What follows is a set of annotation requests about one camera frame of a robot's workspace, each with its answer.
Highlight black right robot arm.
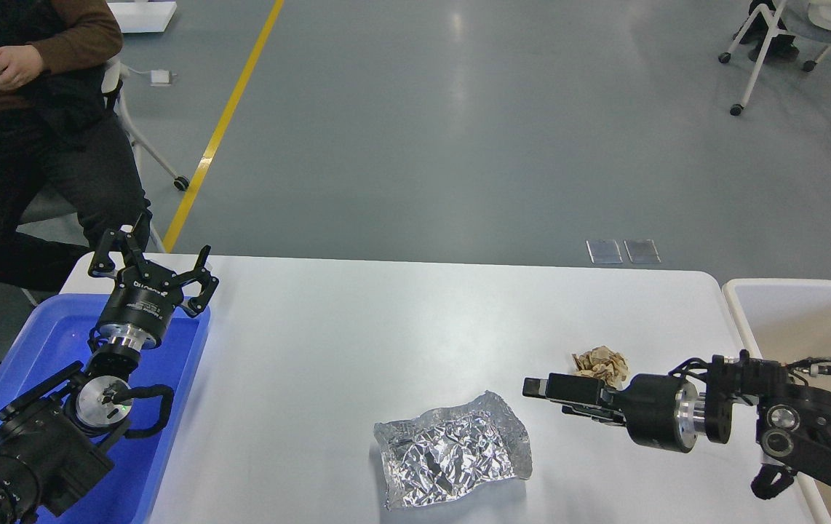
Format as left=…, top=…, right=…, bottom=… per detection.
left=522, top=349, right=831, bottom=499

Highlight white office chair right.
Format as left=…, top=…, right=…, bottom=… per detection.
left=718, top=0, right=831, bottom=130

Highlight white office chair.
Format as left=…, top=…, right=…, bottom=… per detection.
left=718, top=0, right=831, bottom=130
left=17, top=57, right=191, bottom=229

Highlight right metal floor plate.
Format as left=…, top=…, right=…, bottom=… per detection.
left=623, top=239, right=661, bottom=264

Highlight person's black shoes far right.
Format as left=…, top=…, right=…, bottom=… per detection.
left=731, top=0, right=800, bottom=63

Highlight white box on floor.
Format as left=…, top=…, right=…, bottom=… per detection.
left=108, top=1, right=178, bottom=34

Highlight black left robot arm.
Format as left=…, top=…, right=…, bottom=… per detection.
left=0, top=229, right=219, bottom=523

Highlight white office chair left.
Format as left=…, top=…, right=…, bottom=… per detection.
left=17, top=57, right=191, bottom=229

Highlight white power adapter on floor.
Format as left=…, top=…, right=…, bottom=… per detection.
left=149, top=69, right=172, bottom=87

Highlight metal floor plate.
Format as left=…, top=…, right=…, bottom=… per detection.
left=623, top=239, right=661, bottom=264
left=586, top=239, right=623, bottom=265

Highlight seated person dark clothes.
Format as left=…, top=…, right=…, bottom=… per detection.
left=0, top=1, right=149, bottom=293

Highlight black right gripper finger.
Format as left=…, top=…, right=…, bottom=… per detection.
left=561, top=405, right=626, bottom=427
left=522, top=373, right=605, bottom=408

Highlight beige plastic bin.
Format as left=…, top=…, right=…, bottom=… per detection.
left=722, top=279, right=831, bottom=523

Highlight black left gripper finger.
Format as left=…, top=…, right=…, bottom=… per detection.
left=170, top=245, right=219, bottom=318
left=87, top=226, right=144, bottom=279

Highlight silver foil bag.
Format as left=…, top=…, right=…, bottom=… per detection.
left=373, top=391, right=533, bottom=510

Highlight crumpled brown paper ball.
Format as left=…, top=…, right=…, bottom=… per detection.
left=571, top=346, right=629, bottom=390

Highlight left metal floor plate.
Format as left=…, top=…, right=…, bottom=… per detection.
left=586, top=239, right=623, bottom=265

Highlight person's left hand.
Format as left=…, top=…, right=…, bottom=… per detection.
left=0, top=44, right=46, bottom=92

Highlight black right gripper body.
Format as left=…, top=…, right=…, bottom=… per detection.
left=606, top=373, right=706, bottom=453

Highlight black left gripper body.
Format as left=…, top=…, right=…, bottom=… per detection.
left=96, top=266, right=183, bottom=349

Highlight blue plastic bin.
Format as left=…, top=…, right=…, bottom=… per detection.
left=0, top=293, right=212, bottom=524

